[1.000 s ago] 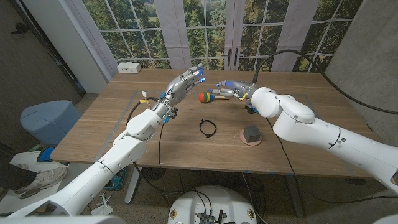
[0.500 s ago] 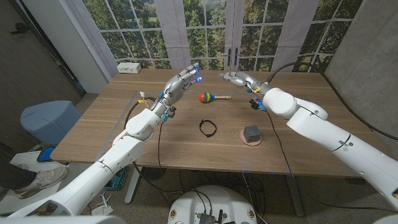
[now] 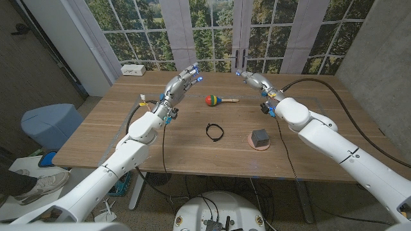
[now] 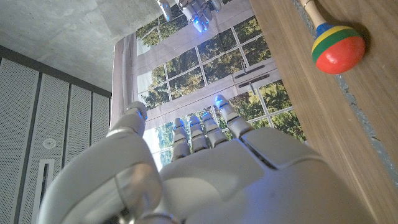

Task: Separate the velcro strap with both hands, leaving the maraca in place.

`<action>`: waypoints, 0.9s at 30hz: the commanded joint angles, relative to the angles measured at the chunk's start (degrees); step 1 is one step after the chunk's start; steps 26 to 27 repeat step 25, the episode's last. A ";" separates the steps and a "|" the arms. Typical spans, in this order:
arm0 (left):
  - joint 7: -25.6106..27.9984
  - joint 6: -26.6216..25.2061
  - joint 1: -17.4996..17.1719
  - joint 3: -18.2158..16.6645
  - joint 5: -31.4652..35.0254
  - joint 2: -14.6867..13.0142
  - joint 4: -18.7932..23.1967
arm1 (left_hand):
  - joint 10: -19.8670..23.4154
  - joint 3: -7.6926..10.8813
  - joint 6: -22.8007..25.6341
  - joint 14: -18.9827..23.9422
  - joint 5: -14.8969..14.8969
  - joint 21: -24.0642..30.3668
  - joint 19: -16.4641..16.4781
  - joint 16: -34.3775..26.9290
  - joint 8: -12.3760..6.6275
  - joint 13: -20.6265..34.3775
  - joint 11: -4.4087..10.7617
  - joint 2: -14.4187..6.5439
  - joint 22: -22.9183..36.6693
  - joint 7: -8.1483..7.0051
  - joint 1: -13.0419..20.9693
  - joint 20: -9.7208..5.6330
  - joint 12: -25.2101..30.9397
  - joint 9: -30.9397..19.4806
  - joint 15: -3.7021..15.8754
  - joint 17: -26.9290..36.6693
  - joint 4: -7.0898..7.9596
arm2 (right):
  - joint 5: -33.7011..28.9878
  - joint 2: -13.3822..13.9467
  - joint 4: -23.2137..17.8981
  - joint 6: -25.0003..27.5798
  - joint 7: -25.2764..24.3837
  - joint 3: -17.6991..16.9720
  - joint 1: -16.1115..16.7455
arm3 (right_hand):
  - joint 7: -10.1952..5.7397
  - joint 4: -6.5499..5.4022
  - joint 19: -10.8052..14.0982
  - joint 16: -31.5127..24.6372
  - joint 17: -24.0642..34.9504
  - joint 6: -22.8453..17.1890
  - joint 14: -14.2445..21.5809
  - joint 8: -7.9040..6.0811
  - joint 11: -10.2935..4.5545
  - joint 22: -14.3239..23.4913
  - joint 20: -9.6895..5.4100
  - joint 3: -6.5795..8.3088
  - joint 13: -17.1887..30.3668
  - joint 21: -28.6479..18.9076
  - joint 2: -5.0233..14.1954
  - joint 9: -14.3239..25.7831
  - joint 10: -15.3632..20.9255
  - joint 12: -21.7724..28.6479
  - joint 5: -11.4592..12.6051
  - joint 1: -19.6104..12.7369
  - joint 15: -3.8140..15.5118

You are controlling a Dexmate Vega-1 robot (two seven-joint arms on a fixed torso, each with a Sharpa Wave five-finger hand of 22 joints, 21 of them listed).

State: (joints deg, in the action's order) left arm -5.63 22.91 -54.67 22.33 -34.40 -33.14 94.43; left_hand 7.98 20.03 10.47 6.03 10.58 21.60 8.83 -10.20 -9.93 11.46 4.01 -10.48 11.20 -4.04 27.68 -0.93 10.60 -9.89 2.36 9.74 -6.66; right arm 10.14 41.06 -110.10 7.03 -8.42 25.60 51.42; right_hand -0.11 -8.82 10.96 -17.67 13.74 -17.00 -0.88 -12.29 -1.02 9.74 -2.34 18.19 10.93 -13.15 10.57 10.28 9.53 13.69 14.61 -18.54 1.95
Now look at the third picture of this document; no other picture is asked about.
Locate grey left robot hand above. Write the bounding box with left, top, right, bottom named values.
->
left=153, top=62, right=204, bottom=118

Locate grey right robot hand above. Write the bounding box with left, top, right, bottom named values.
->
left=236, top=69, right=286, bottom=103

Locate colourful striped wooden maraca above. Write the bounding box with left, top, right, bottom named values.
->
left=205, top=94, right=240, bottom=107

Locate white power box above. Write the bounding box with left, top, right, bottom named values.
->
left=120, top=64, right=147, bottom=77

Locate dark grey cube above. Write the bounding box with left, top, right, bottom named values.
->
left=250, top=128, right=270, bottom=148

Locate printed window backdrop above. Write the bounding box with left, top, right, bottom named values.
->
left=69, top=0, right=376, bottom=76

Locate pink round coaster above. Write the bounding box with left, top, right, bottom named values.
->
left=247, top=132, right=271, bottom=151

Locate black round grille disc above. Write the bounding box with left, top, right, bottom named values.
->
left=146, top=172, right=173, bottom=187

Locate white table leg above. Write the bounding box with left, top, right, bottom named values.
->
left=128, top=171, right=148, bottom=212

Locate teal plastic basket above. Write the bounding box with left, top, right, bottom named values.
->
left=107, top=173, right=131, bottom=197

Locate grey table leg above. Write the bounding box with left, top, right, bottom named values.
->
left=293, top=180, right=315, bottom=225

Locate blue-grey upholstered stool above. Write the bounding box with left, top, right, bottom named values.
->
left=21, top=103, right=85, bottom=151

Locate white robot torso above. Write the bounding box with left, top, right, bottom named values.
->
left=172, top=191, right=267, bottom=231

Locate white toy airplane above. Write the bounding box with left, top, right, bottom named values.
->
left=94, top=197, right=118, bottom=223

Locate blue floor object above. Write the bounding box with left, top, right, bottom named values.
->
left=38, top=151, right=58, bottom=168

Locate grey sneaker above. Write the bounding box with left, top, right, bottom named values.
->
left=12, top=171, right=71, bottom=206

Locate white floor mat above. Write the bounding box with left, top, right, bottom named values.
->
left=9, top=155, right=97, bottom=222

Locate person's dark trouser leg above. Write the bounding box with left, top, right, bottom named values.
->
left=0, top=166, right=39, bottom=196

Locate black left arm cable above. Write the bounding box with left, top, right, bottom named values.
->
left=125, top=99, right=190, bottom=201

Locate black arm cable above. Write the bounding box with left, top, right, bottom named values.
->
left=281, top=78, right=411, bottom=169
left=125, top=99, right=190, bottom=201

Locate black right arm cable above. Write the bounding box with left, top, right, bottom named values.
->
left=281, top=78, right=411, bottom=169

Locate black door handle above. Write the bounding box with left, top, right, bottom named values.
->
left=10, top=22, right=31, bottom=36

